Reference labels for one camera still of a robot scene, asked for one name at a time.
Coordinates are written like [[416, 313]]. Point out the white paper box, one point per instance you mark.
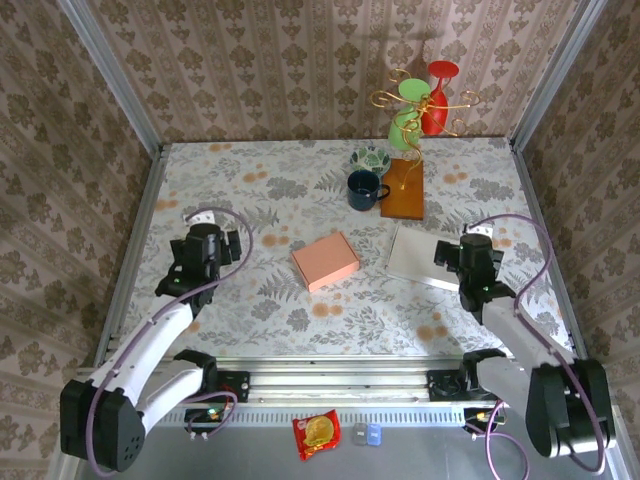
[[415, 255]]

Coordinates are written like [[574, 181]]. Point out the pink paper box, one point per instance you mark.
[[325, 260]]

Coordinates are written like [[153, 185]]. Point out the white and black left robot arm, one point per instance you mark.
[[150, 340]]

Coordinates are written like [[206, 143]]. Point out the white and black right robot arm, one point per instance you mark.
[[530, 340]]

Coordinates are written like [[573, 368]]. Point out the dark blue mug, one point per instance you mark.
[[362, 192]]

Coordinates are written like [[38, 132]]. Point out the floral tablecloth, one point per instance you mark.
[[350, 320]]

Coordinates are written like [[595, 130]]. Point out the green leaf patterned bowl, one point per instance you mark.
[[370, 160]]

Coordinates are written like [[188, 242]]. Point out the small black circuit board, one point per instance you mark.
[[200, 415], [475, 415]]

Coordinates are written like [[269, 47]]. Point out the green plastic wine glass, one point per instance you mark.
[[412, 90]]

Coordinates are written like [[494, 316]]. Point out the red plastic wine glass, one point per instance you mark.
[[442, 70]]

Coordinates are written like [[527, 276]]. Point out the small blue packet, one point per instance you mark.
[[374, 434]]

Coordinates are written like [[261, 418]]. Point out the small grey packet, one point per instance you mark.
[[359, 434]]

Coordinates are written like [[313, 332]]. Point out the grey metal tray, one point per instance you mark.
[[250, 455]]

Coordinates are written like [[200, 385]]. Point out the red snack packet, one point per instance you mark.
[[317, 434]]

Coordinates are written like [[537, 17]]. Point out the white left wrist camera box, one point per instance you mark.
[[200, 217]]

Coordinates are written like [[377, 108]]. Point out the aluminium table side rail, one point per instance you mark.
[[534, 200], [145, 200]]

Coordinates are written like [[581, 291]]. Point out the long aluminium base rail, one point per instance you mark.
[[340, 382]]

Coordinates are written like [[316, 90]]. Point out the aluminium frame post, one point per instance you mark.
[[114, 80], [555, 75]]

